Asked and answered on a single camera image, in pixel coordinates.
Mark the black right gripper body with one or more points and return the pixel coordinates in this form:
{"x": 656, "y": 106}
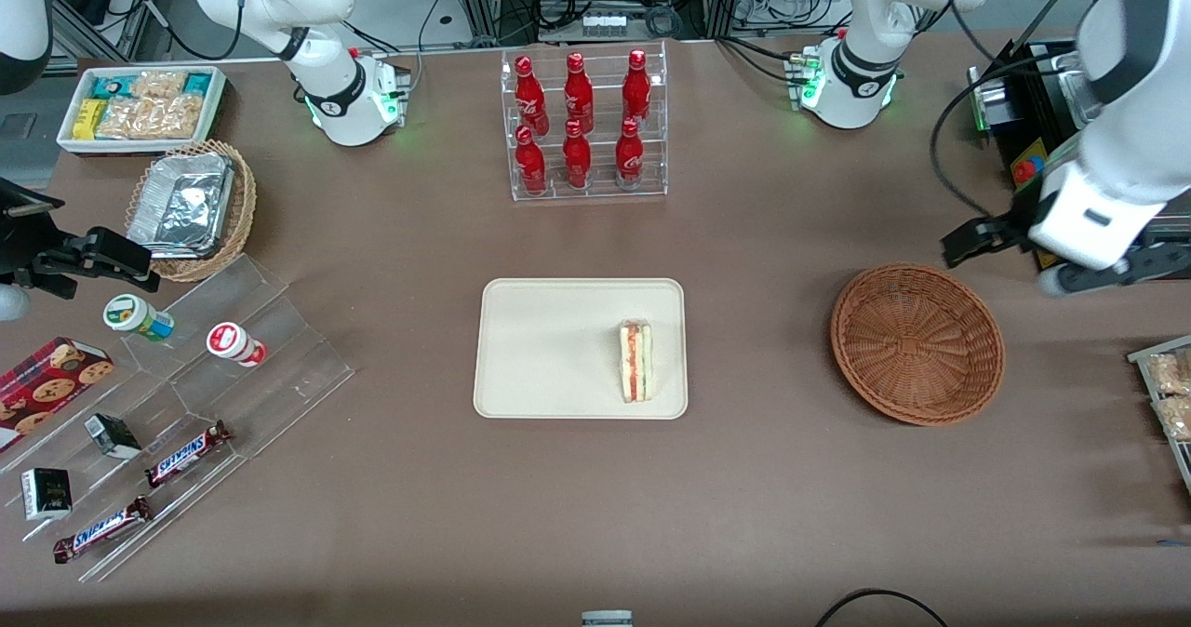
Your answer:
{"x": 20, "y": 247}

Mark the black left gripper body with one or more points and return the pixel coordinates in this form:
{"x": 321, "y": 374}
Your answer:
{"x": 1007, "y": 228}

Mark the triangular sandwich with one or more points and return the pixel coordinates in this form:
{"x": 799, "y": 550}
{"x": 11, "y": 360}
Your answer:
{"x": 636, "y": 362}

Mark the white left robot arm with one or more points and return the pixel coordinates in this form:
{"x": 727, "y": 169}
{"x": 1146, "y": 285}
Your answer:
{"x": 861, "y": 78}

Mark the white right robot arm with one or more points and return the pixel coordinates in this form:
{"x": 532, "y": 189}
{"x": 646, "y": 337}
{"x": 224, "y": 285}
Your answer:
{"x": 326, "y": 97}

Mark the brown round wicker basket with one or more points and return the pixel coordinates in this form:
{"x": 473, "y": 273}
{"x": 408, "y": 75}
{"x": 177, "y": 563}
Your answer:
{"x": 916, "y": 343}

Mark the light tan wicker basket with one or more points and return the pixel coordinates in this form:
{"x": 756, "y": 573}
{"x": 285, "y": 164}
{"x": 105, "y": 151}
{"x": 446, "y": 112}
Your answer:
{"x": 244, "y": 208}

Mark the grey metal tray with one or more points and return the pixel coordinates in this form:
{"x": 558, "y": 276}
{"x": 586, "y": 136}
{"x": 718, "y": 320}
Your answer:
{"x": 1180, "y": 464}

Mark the beige rectangular plastic tray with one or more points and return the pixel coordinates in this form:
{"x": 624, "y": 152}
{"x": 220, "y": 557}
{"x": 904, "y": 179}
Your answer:
{"x": 549, "y": 348}

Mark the green lid yogurt cup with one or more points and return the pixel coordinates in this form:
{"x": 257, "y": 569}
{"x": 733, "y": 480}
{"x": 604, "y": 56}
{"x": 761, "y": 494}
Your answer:
{"x": 135, "y": 317}

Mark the black control box with buttons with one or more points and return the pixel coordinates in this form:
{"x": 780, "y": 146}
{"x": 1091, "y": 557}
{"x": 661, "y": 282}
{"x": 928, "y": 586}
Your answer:
{"x": 1023, "y": 169}

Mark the aluminium foil container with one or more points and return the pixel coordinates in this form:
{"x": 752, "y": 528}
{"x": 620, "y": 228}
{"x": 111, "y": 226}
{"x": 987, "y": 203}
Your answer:
{"x": 181, "y": 206}

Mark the red lid yogurt cup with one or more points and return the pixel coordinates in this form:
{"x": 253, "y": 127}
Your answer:
{"x": 234, "y": 343}

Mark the clear bag of crackers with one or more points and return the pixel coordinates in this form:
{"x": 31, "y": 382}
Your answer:
{"x": 179, "y": 115}
{"x": 128, "y": 119}
{"x": 160, "y": 83}

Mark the yellow snack packet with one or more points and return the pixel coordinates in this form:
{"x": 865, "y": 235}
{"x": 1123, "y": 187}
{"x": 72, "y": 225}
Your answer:
{"x": 89, "y": 118}

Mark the red cookie box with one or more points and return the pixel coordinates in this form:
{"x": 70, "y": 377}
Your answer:
{"x": 46, "y": 390}

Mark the steel pan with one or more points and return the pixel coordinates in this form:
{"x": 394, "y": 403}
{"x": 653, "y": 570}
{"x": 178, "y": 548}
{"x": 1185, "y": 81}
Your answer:
{"x": 1079, "y": 101}

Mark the small black box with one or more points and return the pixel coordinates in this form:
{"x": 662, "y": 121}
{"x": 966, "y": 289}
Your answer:
{"x": 46, "y": 494}
{"x": 113, "y": 435}

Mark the teal snack packet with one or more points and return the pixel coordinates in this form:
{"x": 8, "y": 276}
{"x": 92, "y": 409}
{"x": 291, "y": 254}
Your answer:
{"x": 112, "y": 86}
{"x": 198, "y": 83}

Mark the clear acrylic stepped display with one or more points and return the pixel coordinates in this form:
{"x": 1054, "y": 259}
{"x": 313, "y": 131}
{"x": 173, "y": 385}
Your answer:
{"x": 279, "y": 366}

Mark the white rectangular snack bin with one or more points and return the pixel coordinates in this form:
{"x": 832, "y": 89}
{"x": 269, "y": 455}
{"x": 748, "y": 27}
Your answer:
{"x": 216, "y": 106}

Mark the snickers chocolate bar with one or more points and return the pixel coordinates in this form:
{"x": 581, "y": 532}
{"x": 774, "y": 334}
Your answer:
{"x": 102, "y": 529}
{"x": 186, "y": 453}

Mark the clear bag of pastry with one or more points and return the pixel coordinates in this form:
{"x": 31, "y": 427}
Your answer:
{"x": 1172, "y": 372}
{"x": 1178, "y": 419}

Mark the red cola bottle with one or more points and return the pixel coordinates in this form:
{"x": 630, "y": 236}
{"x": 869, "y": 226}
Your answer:
{"x": 529, "y": 99}
{"x": 577, "y": 157}
{"x": 629, "y": 154}
{"x": 530, "y": 164}
{"x": 578, "y": 95}
{"x": 636, "y": 89}

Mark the clear acrylic bottle rack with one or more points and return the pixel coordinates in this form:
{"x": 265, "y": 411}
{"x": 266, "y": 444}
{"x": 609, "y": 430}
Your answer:
{"x": 595, "y": 188}

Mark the white power strip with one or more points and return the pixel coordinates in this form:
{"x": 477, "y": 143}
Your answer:
{"x": 604, "y": 23}

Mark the grey device edge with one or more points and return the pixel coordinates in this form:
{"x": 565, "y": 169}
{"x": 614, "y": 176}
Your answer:
{"x": 607, "y": 619}

